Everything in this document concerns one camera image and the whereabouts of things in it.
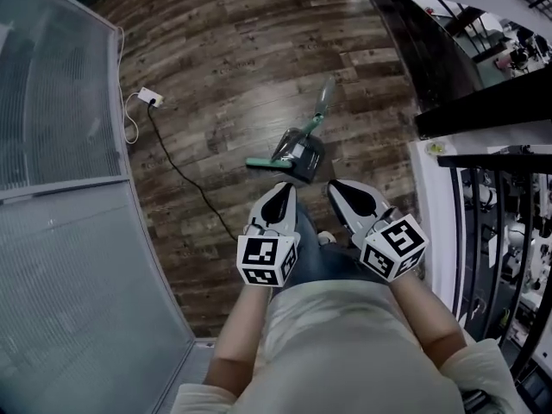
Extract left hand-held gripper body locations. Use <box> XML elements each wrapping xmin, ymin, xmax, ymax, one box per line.
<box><xmin>235</xmin><ymin>182</ymin><xmax>302</xmax><ymax>288</ymax></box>

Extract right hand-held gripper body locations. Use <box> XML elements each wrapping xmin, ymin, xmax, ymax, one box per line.
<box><xmin>326</xmin><ymin>179</ymin><xmax>430</xmax><ymax>283</ymax></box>

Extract green-handled broom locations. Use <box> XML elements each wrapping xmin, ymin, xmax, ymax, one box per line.
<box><xmin>292</xmin><ymin>74</ymin><xmax>337</xmax><ymax>185</ymax></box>

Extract person's right forearm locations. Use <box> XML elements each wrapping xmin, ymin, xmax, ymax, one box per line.
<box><xmin>387</xmin><ymin>269</ymin><xmax>469</xmax><ymax>381</ymax></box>

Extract person's left forearm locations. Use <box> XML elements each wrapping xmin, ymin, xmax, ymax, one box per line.
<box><xmin>202</xmin><ymin>280</ymin><xmax>277</xmax><ymax>400</ymax></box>

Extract person's blue jeans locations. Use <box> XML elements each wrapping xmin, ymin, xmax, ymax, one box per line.
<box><xmin>286</xmin><ymin>204</ymin><xmax>389</xmax><ymax>287</ymax></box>

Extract black metal railing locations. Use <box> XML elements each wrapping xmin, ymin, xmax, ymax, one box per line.
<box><xmin>437</xmin><ymin>153</ymin><xmax>552</xmax><ymax>387</ymax></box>

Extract grey dustpan with green lip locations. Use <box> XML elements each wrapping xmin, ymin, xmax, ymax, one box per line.
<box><xmin>245</xmin><ymin>126</ymin><xmax>304</xmax><ymax>173</ymax></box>

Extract person's light shirt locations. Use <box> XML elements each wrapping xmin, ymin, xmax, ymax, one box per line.
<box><xmin>170</xmin><ymin>280</ymin><xmax>518</xmax><ymax>414</ymax></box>

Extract black beam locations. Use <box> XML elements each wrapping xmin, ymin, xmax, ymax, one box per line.
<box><xmin>414</xmin><ymin>95</ymin><xmax>552</xmax><ymax>141</ymax></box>

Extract white power strip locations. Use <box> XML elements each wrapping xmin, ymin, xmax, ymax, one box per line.
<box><xmin>137</xmin><ymin>86</ymin><xmax>166</xmax><ymax>108</ymax></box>

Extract frosted glass partition panel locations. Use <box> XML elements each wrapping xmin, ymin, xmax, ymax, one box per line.
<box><xmin>0</xmin><ymin>0</ymin><xmax>126</xmax><ymax>191</ymax></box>
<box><xmin>0</xmin><ymin>181</ymin><xmax>196</xmax><ymax>414</ymax></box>

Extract black cable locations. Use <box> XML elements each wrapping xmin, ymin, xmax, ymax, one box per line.
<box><xmin>147</xmin><ymin>101</ymin><xmax>239</xmax><ymax>243</ymax></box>

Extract white cable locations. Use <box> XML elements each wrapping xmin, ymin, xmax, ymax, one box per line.
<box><xmin>115</xmin><ymin>26</ymin><xmax>143</xmax><ymax>145</ymax></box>

